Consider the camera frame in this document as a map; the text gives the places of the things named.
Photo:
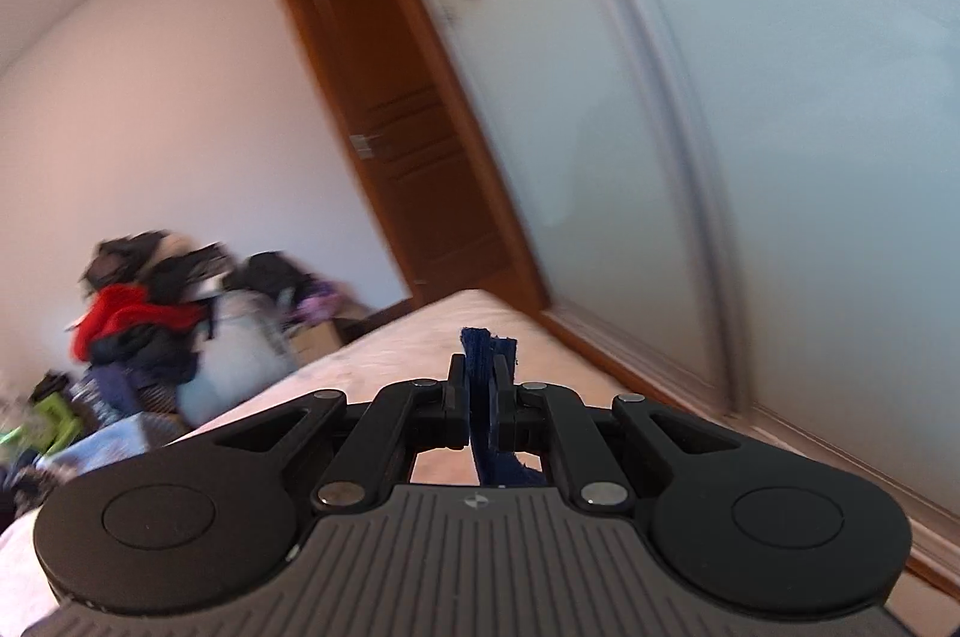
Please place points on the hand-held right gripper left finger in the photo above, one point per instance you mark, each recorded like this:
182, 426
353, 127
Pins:
459, 408

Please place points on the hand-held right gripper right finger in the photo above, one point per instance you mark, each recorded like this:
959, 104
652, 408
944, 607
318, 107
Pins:
525, 419

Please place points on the blue knit sweater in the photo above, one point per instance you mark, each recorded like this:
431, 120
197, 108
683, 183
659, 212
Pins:
478, 367

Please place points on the pile of dark clothes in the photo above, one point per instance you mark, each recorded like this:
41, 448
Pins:
150, 348

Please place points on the bed with pink cover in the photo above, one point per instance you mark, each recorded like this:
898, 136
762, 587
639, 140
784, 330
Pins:
420, 337

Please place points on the cardboard box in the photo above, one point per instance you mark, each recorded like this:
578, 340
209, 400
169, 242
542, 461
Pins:
319, 340

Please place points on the purple cloth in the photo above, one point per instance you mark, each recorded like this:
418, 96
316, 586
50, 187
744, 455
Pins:
319, 303

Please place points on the black backpack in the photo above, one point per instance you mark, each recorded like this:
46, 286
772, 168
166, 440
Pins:
274, 280

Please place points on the pale blue cloth bundle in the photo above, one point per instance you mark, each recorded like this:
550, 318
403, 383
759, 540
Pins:
236, 352

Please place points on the brown wooden door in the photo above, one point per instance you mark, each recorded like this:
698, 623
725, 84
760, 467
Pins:
405, 157

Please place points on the frosted glass wardrobe door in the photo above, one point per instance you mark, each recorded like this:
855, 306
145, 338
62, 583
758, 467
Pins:
570, 119
825, 157

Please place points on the light blue blanket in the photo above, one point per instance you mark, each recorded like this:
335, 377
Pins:
112, 446

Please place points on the red garment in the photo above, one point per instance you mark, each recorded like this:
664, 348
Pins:
120, 314

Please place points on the green plastic stool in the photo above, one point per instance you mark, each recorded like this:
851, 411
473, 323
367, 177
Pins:
52, 423

